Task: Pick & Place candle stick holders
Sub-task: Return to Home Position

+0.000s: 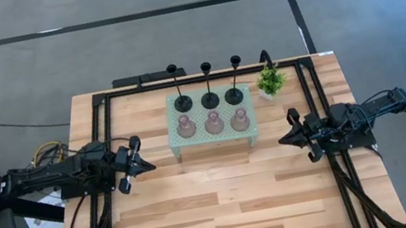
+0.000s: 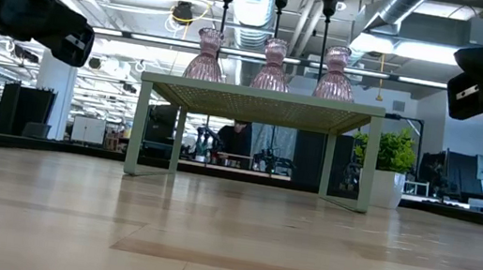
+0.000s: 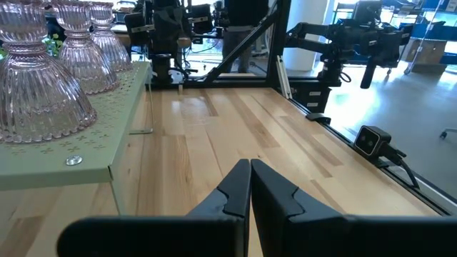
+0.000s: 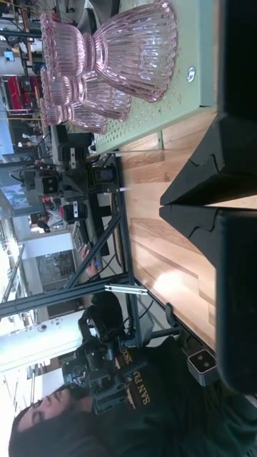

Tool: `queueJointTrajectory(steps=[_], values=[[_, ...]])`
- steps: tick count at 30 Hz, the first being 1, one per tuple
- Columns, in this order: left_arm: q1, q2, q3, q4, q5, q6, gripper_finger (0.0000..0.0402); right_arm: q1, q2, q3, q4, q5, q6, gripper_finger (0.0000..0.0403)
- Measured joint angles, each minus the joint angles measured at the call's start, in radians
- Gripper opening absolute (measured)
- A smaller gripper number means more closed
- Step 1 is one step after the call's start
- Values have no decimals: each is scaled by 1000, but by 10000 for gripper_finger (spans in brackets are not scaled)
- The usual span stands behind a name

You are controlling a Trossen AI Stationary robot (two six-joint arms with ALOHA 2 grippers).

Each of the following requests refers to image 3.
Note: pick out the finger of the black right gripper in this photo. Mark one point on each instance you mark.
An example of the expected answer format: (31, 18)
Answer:
(139, 19)
(201, 12)

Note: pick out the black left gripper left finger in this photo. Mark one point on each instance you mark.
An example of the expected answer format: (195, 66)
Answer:
(214, 235)

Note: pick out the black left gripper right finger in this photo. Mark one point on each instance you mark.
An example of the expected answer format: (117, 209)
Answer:
(321, 235)

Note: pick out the pink ribbed glass candle holder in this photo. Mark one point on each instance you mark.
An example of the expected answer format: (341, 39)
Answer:
(35, 89)
(110, 46)
(84, 60)

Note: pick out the person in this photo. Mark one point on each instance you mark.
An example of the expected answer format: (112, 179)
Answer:
(242, 14)

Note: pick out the silver metal bar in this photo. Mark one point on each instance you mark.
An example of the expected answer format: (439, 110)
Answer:
(283, 76)

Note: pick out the white round column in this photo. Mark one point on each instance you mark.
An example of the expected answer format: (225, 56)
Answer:
(307, 10)

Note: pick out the green perforated metal shelf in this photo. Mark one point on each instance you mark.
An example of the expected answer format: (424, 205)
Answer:
(100, 150)

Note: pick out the black box with white labels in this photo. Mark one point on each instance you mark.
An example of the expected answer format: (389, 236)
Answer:
(314, 94)

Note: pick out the brown cardboard box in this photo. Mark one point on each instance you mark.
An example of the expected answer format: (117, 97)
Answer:
(428, 53)

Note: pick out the small black table camera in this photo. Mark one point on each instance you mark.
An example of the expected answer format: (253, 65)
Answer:
(371, 141)

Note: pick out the black table edge bracket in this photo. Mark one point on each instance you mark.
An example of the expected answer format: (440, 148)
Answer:
(317, 118)

